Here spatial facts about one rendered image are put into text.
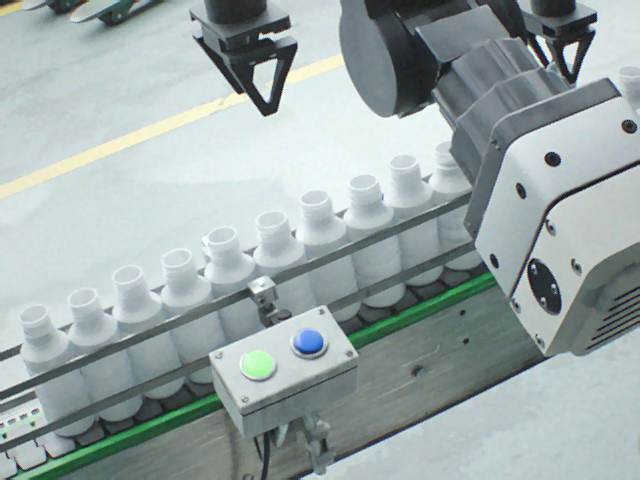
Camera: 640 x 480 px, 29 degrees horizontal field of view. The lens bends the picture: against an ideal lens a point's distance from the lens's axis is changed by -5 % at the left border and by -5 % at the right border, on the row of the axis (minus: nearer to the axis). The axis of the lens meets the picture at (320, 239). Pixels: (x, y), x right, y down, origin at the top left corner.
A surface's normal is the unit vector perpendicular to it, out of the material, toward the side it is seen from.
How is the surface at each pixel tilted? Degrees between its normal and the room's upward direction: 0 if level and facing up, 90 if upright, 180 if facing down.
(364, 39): 89
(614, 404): 0
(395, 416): 90
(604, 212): 30
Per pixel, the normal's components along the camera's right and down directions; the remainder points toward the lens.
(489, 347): 0.44, 0.43
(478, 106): -0.57, -0.09
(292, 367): 0.00, -0.63
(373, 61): -0.88, 0.36
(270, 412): 0.47, 0.69
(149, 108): -0.17, -0.83
